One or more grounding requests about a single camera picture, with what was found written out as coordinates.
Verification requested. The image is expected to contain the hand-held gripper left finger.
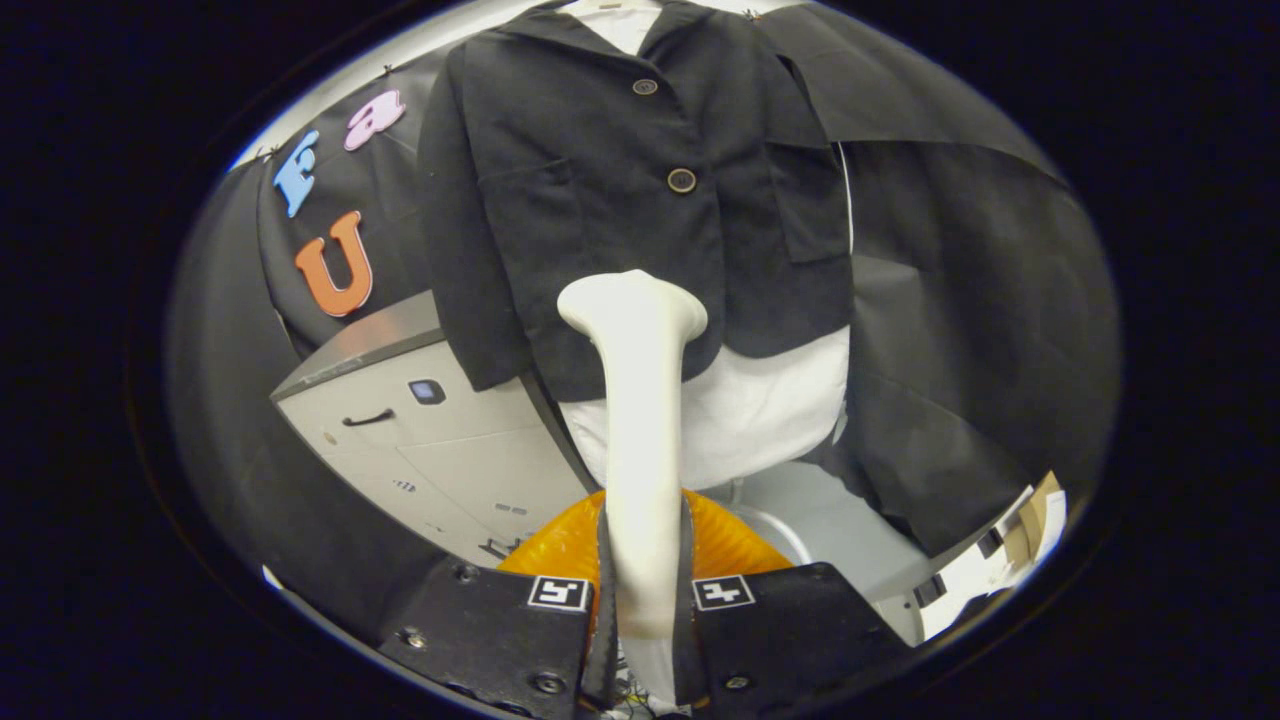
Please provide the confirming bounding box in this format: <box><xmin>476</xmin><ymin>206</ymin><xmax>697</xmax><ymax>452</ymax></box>
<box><xmin>378</xmin><ymin>490</ymin><xmax>621</xmax><ymax>719</ymax></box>

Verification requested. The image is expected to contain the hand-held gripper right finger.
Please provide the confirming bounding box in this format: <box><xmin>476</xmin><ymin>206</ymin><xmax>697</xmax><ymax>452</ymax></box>
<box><xmin>672</xmin><ymin>488</ymin><xmax>913</xmax><ymax>713</ymax></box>

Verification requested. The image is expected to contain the black jacket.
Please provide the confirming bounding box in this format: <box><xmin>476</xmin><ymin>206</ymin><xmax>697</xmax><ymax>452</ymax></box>
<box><xmin>415</xmin><ymin>0</ymin><xmax>856</xmax><ymax>403</ymax></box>

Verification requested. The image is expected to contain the round mannequin stand base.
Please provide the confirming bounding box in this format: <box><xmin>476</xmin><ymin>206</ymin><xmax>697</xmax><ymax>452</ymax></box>
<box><xmin>735</xmin><ymin>500</ymin><xmax>813</xmax><ymax>567</ymax></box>

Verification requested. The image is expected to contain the grey cabinet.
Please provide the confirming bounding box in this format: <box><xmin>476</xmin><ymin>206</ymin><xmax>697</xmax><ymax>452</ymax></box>
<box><xmin>270</xmin><ymin>290</ymin><xmax>601</xmax><ymax>571</ymax></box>

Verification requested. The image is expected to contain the white carton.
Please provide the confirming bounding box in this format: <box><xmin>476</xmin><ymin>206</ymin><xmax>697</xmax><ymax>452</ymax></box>
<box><xmin>915</xmin><ymin>490</ymin><xmax>1067</xmax><ymax>641</ymax></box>

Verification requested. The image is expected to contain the cardboard box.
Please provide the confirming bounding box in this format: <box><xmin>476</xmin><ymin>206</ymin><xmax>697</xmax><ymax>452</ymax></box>
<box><xmin>1003</xmin><ymin>472</ymin><xmax>1067</xmax><ymax>573</ymax></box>

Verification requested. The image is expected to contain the black backdrop cloth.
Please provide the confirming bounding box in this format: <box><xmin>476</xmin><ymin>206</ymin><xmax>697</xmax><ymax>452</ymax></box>
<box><xmin>168</xmin><ymin>0</ymin><xmax>1121</xmax><ymax>641</ymax></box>

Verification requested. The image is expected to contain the thin white pole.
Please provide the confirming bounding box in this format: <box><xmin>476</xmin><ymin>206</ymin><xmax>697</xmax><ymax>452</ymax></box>
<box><xmin>838</xmin><ymin>140</ymin><xmax>857</xmax><ymax>256</ymax></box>

